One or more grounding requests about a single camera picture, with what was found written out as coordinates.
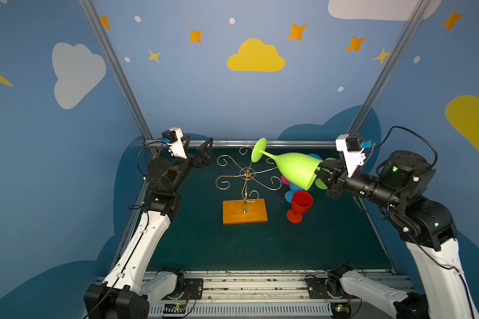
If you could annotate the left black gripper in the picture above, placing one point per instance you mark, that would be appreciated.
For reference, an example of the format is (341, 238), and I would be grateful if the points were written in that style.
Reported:
(193, 159)

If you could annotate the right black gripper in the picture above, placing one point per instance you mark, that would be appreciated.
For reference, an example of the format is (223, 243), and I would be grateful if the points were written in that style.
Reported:
(336, 181)

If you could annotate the blue wine glass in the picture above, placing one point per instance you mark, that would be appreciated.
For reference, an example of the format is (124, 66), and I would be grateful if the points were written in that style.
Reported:
(290, 194)
(315, 156)

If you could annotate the green wine glass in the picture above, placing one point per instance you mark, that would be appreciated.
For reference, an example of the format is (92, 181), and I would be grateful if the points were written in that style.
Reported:
(297, 168)
(319, 183)

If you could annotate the red wine glass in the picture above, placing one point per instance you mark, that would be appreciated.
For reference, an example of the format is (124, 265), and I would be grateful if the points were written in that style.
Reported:
(301, 202)

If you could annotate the pink wine glass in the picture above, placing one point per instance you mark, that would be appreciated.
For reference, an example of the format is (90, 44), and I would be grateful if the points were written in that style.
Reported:
(284, 180)

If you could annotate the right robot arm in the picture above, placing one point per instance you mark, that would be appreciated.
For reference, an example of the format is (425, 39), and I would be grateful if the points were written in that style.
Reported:
(427, 227)

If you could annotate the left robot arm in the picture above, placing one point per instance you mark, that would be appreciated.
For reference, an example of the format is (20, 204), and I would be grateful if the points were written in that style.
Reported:
(124, 293)

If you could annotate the orange wooden rack base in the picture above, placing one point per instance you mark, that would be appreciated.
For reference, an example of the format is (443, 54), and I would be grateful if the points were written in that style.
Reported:
(237, 212)

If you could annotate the right circuit board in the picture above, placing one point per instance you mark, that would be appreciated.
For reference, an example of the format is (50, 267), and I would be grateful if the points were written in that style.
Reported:
(340, 311)

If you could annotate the circuit board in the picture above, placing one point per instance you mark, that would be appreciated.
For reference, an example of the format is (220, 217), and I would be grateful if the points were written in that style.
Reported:
(174, 310)
(340, 311)

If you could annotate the left circuit board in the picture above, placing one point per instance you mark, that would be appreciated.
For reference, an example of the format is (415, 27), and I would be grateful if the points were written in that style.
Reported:
(174, 310)

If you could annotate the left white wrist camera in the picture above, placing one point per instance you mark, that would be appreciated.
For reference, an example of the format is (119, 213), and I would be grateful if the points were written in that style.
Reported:
(173, 138)

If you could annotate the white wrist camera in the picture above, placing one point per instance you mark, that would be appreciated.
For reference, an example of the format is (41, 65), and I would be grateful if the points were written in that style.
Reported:
(173, 138)
(352, 147)

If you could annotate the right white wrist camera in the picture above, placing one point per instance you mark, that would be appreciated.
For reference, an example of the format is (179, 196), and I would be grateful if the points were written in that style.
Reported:
(352, 147)

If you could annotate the aluminium frame back bar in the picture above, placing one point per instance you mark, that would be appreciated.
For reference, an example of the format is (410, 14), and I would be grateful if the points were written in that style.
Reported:
(293, 144)

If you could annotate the aluminium frame right post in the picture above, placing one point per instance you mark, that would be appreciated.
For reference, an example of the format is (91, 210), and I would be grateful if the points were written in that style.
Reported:
(404, 39)

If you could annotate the aluminium frame post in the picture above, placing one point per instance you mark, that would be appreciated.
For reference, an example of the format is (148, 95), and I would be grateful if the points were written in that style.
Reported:
(404, 39)
(91, 13)

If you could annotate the gold wire glass rack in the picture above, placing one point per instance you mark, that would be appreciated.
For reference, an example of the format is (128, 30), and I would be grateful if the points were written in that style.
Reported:
(247, 174)

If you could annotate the right floor edge rail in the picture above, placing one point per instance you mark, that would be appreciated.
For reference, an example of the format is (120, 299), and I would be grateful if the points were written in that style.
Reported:
(371, 217)

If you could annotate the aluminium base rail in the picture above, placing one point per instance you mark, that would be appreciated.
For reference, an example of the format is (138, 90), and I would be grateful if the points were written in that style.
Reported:
(283, 285)

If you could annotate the aluminium frame left post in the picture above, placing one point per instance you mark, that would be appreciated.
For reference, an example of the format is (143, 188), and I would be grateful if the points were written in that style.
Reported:
(91, 13)

